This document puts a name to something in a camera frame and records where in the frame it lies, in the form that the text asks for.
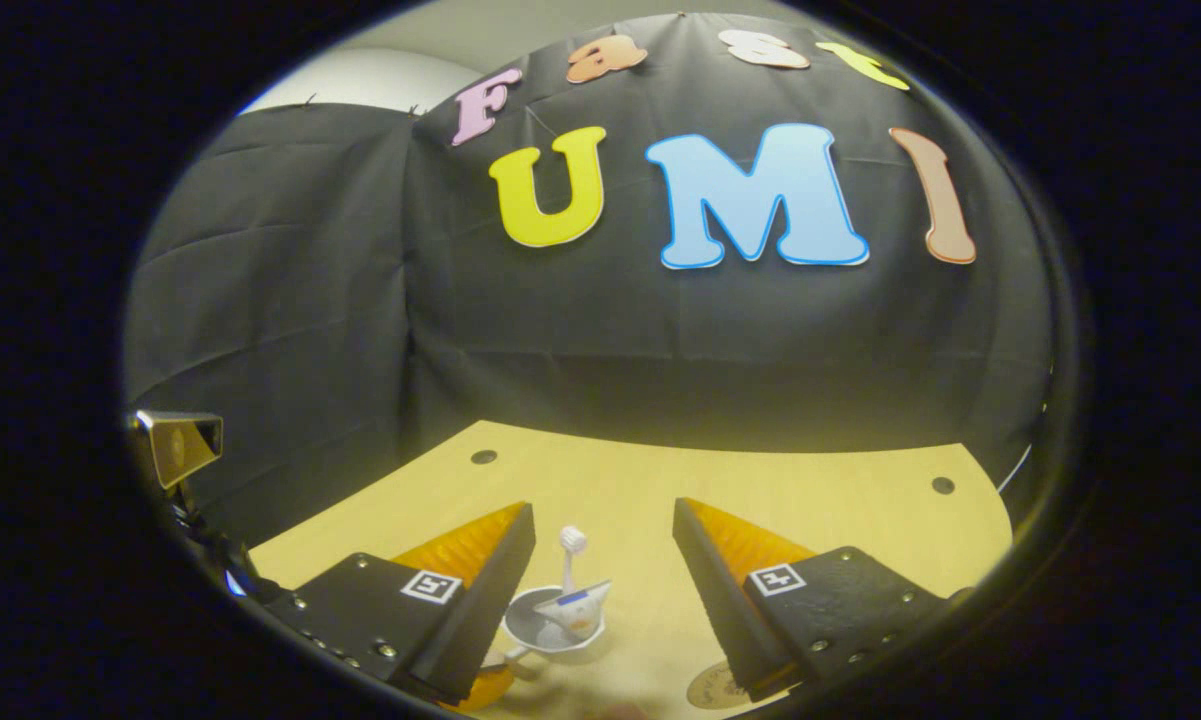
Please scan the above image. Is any wooden desktop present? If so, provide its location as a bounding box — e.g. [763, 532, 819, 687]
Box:
[248, 420, 1014, 720]

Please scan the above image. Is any round wooden coaster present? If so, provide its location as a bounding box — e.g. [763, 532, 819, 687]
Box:
[686, 660, 761, 712]

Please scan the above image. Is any white cable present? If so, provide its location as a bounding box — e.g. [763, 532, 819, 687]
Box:
[997, 443, 1033, 493]

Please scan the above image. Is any white toothpaste tube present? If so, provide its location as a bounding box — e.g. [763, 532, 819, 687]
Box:
[538, 580, 611, 641]

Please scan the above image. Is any black backdrop cloth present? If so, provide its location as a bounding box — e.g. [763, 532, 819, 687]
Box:
[123, 12, 1053, 551]

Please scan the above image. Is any white cup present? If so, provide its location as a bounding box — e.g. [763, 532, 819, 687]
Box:
[478, 585, 613, 673]

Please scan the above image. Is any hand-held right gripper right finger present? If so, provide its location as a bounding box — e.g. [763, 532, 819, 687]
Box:
[672, 497, 952, 704]

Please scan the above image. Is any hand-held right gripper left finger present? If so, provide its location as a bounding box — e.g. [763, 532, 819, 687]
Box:
[262, 501, 538, 705]

